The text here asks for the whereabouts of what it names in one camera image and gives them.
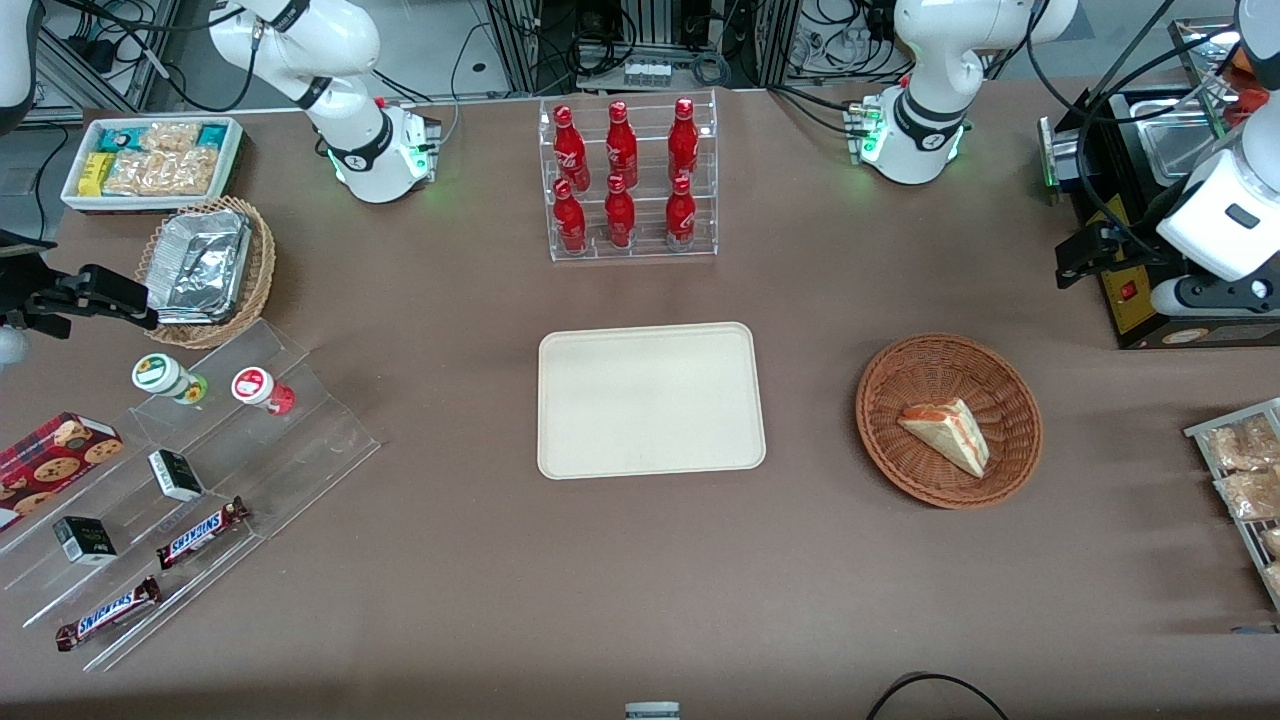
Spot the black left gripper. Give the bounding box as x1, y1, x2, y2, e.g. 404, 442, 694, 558
1056, 215, 1191, 291

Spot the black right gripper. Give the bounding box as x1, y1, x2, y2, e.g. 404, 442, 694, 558
0, 230, 159, 340

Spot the triangular sandwich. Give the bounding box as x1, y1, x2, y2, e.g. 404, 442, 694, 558
897, 398, 992, 479

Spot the light tan wicker basket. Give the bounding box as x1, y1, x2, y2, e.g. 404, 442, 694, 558
137, 196, 277, 350

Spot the brown round wicker basket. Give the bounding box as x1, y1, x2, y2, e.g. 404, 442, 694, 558
856, 333, 1044, 511

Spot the cream plastic serving tray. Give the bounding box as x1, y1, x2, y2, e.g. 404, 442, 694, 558
537, 321, 768, 481

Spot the black countertop grill appliance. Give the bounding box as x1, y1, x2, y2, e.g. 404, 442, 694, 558
1038, 85, 1280, 351

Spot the green lid yogurt cup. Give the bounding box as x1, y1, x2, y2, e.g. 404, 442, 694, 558
132, 353, 209, 406

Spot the stack of foil trays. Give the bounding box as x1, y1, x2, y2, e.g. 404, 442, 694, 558
148, 209, 252, 325

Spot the clear bag of crackers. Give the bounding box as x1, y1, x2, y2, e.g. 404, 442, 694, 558
158, 148, 220, 196
103, 150, 162, 197
140, 121, 202, 154

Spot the red plaid cookie box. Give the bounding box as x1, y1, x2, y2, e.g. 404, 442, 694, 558
0, 412, 125, 532

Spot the small black carton box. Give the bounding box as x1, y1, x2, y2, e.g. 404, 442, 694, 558
148, 450, 205, 503
52, 516, 119, 567

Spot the red lid yogurt cup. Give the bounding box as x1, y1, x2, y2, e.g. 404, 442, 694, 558
232, 367, 297, 417

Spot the white rectangular snack bin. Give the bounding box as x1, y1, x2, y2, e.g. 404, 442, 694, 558
61, 116, 245, 215

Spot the clear acrylic step riser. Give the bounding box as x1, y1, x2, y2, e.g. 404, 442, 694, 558
128, 318, 383, 542
0, 405, 267, 673

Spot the Snickers chocolate bar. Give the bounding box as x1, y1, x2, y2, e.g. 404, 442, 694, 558
157, 497, 250, 570
55, 577, 162, 652

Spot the red cola bottle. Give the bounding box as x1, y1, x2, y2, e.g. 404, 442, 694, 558
605, 100, 639, 189
553, 105, 591, 191
668, 97, 701, 183
604, 174, 637, 250
553, 178, 588, 253
665, 175, 698, 252

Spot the clear acrylic bottle rack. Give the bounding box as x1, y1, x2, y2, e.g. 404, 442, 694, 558
538, 89, 719, 264

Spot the metal wire tray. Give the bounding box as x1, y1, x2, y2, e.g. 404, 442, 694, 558
1184, 397, 1280, 612

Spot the black looped cable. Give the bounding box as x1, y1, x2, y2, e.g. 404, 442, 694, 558
865, 672, 1011, 720

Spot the aluminium equipment frame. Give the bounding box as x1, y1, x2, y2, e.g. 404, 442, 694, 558
485, 0, 803, 96

